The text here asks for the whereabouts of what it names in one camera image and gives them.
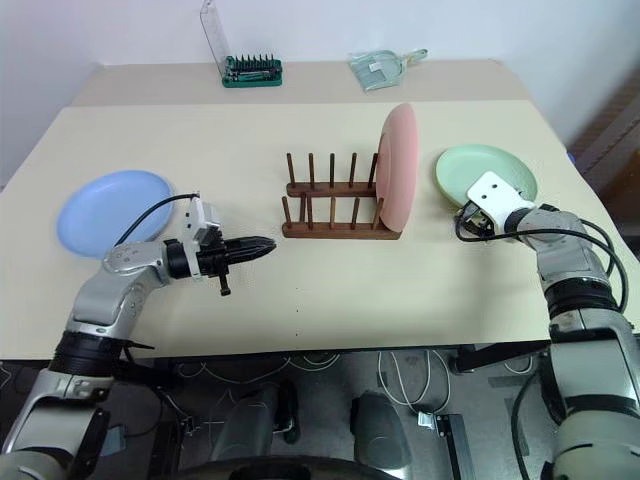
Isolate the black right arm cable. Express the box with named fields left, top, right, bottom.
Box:
left=453, top=208, right=629, bottom=314

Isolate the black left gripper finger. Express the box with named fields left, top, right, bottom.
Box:
left=227, top=234, right=277, bottom=251
left=227, top=248, right=277, bottom=264

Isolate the green plate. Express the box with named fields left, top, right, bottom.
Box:
left=434, top=143, right=541, bottom=209

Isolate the blue plate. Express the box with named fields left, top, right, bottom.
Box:
left=54, top=170, right=175, bottom=261

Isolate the wooden dish rack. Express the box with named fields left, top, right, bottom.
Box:
left=280, top=151, right=403, bottom=241

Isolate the dark rounded shape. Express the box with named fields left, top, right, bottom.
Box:
left=349, top=391, right=417, bottom=474

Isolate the clear plastic case lid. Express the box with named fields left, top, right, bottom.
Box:
left=200, top=0, right=232, bottom=65

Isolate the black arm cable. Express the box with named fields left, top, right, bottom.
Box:
left=116, top=192, right=202, bottom=248
left=453, top=208, right=629, bottom=314

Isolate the pink plate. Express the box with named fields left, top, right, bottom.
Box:
left=374, top=103, right=421, bottom=233

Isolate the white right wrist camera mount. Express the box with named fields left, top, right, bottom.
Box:
left=466, top=170, right=537, bottom=234

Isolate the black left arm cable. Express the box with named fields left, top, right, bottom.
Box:
left=116, top=192, right=202, bottom=248

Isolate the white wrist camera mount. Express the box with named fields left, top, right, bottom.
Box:
left=181, top=196, right=222, bottom=282
left=466, top=170, right=537, bottom=234

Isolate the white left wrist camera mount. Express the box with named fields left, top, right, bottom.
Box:
left=181, top=196, right=222, bottom=282

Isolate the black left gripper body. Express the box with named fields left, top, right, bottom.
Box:
left=194, top=228, right=233, bottom=298

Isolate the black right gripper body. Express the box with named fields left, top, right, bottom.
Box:
left=464, top=200, right=497, bottom=238

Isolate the tangled white floor cable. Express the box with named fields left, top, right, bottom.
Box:
left=174, top=351, right=342, bottom=382

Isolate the green screwdriver bit set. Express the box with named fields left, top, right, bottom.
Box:
left=221, top=54, right=286, bottom=91

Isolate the dark wooden furniture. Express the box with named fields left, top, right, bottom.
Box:
left=568, top=74, right=640, bottom=204

